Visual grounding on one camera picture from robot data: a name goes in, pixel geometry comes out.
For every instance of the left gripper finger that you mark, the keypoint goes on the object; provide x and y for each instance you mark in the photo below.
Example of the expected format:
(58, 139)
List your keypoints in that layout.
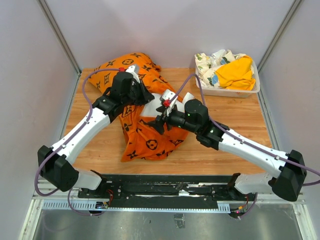
(135, 102)
(145, 95)

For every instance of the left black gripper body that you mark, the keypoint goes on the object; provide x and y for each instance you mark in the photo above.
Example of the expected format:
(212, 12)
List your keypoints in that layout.
(135, 93)

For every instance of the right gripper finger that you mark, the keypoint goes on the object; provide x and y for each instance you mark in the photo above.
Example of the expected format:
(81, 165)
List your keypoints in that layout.
(162, 111)
(158, 124)

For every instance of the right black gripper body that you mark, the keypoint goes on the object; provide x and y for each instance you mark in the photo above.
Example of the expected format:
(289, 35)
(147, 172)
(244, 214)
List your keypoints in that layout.
(176, 118)

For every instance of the white pillow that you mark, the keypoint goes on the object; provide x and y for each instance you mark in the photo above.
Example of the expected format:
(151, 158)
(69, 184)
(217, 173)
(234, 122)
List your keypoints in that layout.
(149, 109)

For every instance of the orange patterned pillowcase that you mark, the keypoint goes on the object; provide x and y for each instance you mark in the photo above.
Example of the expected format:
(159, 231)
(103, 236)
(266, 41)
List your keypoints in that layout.
(142, 141)

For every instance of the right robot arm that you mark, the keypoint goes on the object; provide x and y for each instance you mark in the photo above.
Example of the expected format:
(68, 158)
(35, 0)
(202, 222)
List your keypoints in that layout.
(284, 172)

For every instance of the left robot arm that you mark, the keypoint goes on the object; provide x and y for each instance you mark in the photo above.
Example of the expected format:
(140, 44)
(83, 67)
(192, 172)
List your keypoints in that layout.
(56, 162)

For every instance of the white plastic basket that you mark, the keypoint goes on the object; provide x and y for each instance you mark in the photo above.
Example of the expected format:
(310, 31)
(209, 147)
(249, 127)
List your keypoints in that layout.
(222, 92)

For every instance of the white printed cloth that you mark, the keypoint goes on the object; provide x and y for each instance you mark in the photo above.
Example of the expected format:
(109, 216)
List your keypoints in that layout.
(207, 65)

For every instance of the yellow cloth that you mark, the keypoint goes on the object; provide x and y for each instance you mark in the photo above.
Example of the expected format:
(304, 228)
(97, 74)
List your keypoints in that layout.
(237, 75)

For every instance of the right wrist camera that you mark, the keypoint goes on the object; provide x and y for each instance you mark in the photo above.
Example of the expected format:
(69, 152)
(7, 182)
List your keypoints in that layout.
(168, 100)

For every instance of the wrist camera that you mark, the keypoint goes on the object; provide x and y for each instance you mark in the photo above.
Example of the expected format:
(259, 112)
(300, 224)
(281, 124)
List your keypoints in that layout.
(130, 73)
(168, 100)

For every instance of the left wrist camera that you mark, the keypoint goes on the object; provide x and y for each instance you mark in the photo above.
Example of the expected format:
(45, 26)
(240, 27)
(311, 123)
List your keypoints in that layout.
(130, 73)

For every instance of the left aluminium frame post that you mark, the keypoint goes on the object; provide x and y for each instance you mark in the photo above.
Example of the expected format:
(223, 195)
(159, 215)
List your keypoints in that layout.
(59, 34)

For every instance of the aluminium frame post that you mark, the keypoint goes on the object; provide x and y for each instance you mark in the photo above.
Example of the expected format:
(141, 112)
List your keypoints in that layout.
(293, 9)
(59, 34)

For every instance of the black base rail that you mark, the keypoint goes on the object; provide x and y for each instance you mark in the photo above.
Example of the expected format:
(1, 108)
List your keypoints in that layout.
(167, 192)

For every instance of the white slotted cable duct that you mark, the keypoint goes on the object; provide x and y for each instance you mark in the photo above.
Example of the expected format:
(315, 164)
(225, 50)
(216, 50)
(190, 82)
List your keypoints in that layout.
(93, 205)

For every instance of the right aluminium frame post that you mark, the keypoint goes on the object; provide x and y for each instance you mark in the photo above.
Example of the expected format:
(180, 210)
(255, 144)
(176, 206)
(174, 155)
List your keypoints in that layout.
(293, 9)

